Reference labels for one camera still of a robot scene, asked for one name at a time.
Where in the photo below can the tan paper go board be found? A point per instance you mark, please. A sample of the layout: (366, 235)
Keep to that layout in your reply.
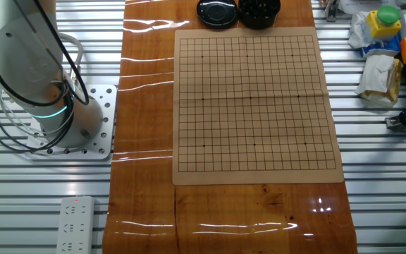
(256, 106)

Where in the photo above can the glossy wooden mat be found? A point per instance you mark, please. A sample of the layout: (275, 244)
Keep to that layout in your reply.
(146, 116)

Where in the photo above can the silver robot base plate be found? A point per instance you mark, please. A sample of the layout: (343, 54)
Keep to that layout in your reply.
(106, 141)

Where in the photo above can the upright metal bracket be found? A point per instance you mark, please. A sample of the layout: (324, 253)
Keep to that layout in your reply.
(331, 12)

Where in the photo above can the black bowl lid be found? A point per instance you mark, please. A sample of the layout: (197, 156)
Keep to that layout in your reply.
(217, 14)

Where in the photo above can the white power strip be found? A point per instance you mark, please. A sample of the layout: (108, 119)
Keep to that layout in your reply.
(74, 225)

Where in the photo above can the white paper sheet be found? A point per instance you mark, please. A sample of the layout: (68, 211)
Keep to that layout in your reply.
(358, 5)

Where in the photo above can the blue packet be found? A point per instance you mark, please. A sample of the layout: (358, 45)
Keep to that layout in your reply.
(382, 47)

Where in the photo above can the yellow snack bag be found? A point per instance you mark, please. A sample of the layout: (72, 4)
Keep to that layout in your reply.
(395, 81)

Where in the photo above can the metal foot bracket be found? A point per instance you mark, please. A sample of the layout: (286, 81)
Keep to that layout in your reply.
(394, 123)

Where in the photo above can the yellow box green button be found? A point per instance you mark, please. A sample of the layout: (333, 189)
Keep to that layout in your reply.
(382, 26)

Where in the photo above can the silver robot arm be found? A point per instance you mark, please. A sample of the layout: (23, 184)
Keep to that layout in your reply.
(23, 63)

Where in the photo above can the black bowl of go stones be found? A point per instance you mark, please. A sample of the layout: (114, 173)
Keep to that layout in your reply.
(259, 19)

